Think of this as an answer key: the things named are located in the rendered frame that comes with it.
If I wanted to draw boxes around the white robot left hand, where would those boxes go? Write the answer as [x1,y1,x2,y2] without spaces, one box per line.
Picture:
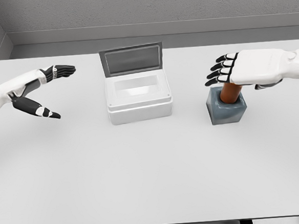
[0,63,80,124]

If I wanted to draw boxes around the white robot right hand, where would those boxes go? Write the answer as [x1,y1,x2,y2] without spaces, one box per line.
[202,46,296,94]

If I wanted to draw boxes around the brown cylinder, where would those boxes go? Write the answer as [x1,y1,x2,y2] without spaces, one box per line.
[218,81,244,105]

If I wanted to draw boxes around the grey-blue square holder block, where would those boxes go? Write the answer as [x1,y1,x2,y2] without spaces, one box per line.
[204,84,249,126]

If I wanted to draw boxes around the grey hinged box lid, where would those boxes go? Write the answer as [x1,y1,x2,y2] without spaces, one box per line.
[98,41,166,80]

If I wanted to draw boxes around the white open plastic box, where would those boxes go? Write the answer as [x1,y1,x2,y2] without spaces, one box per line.
[103,72,174,126]

